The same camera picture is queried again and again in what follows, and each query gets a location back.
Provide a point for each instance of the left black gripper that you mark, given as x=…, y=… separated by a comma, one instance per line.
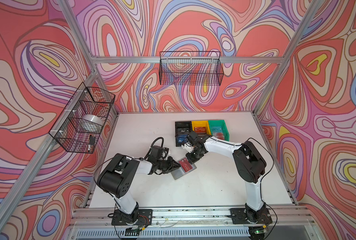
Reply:
x=170, y=168

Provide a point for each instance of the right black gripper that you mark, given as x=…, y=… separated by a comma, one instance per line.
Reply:
x=192, y=160

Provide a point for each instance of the grey leather card holder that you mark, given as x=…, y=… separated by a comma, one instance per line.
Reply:
x=178, y=173

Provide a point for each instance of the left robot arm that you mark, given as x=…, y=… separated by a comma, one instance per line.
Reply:
x=116, y=178

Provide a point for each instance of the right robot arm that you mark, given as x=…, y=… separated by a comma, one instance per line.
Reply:
x=249, y=163

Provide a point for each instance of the red cards in yellow bin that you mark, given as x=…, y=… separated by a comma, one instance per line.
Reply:
x=200, y=130

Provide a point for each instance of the pink cards in green bin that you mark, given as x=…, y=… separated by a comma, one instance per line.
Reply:
x=217, y=132

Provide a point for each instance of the yellow plastic bin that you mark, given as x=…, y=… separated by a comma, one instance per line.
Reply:
x=201, y=124

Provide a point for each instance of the black plastic bin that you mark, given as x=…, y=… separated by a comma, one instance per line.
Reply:
x=182, y=129

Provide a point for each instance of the green plastic bin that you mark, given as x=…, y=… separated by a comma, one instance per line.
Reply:
x=222, y=123

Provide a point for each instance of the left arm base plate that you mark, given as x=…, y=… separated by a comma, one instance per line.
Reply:
x=139, y=217

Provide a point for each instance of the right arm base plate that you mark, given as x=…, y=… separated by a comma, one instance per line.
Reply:
x=242, y=216

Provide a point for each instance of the back black wire basket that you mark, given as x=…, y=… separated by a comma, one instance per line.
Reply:
x=191, y=68

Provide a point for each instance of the black wire basket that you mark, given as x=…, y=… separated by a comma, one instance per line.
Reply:
x=83, y=120
x=191, y=68

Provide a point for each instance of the left black wire basket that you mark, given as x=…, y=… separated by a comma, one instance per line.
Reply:
x=83, y=120

